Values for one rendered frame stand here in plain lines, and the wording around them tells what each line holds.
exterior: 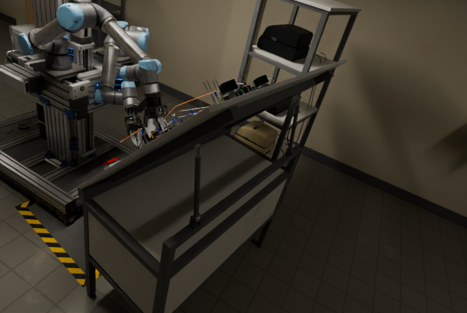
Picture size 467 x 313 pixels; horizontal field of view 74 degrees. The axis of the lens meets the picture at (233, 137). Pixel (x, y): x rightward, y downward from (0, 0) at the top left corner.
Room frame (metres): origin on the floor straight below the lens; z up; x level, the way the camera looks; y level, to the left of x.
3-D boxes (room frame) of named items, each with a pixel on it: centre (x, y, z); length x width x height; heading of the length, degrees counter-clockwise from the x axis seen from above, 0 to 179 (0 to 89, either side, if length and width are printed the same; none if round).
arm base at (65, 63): (1.74, 1.16, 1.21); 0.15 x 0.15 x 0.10
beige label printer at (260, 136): (2.23, -0.17, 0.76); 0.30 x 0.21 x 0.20; 64
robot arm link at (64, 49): (1.73, 1.17, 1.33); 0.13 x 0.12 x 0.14; 160
